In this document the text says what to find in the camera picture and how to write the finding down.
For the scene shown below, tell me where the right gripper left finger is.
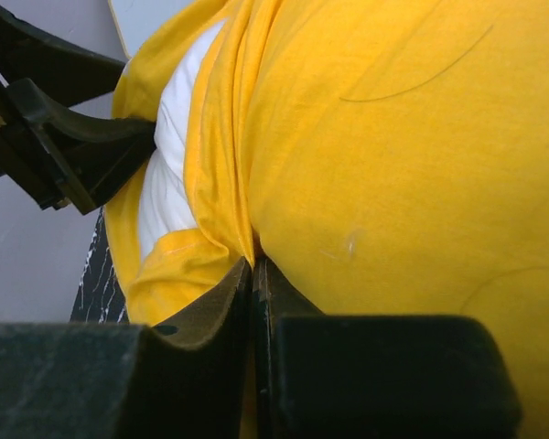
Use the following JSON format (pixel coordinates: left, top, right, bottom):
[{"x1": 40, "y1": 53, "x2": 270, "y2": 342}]
[{"x1": 0, "y1": 261, "x2": 252, "y2": 438}]

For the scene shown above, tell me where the white pillow insert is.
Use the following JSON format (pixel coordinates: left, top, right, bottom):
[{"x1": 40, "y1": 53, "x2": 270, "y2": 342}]
[{"x1": 137, "y1": 20, "x2": 224, "y2": 259}]

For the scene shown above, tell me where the small whiteboard wooden frame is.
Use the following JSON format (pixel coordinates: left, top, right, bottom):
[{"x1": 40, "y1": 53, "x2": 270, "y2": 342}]
[{"x1": 108, "y1": 0, "x2": 134, "y2": 58}]

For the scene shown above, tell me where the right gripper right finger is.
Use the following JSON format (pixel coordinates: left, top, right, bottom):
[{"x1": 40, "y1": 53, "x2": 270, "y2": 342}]
[{"x1": 253, "y1": 260, "x2": 522, "y2": 438}]

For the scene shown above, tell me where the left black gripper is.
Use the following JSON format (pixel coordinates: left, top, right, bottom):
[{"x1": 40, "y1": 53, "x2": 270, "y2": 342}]
[{"x1": 0, "y1": 6, "x2": 155, "y2": 214}]

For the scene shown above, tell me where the yellow Pikachu pillowcase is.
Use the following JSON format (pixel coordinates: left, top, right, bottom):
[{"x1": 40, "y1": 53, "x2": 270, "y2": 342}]
[{"x1": 104, "y1": 1, "x2": 549, "y2": 438}]

